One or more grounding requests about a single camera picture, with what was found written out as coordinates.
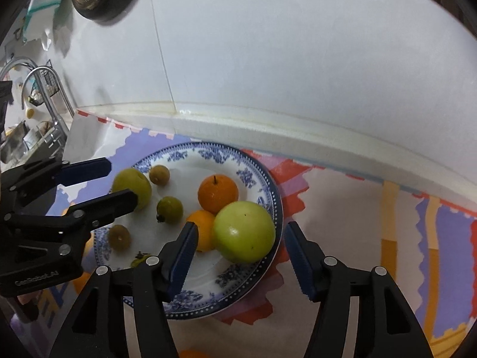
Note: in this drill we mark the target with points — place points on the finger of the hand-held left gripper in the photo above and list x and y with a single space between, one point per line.
86 170
111 203

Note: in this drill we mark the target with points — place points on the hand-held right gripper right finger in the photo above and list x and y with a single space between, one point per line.
300 264

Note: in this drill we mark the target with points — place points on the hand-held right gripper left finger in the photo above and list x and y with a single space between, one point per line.
184 257

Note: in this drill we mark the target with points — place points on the yellow-green round fruit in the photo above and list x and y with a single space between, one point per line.
130 181

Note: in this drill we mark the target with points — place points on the small tan fruit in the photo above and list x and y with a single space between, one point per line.
119 237
159 174

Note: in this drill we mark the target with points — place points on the green round fruit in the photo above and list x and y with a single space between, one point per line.
244 236

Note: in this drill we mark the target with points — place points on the orange with stem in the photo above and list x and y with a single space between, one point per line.
218 194

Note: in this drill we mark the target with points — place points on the blue rimmed white plate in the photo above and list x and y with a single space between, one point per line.
186 179

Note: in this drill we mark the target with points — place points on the colourful printed tablecloth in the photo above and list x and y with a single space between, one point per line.
354 212

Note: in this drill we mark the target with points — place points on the thin gooseneck faucet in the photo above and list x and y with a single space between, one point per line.
63 99

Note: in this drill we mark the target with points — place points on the chrome kitchen faucet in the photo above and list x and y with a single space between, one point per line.
18 59

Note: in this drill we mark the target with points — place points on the paper towel pack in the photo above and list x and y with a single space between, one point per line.
41 7

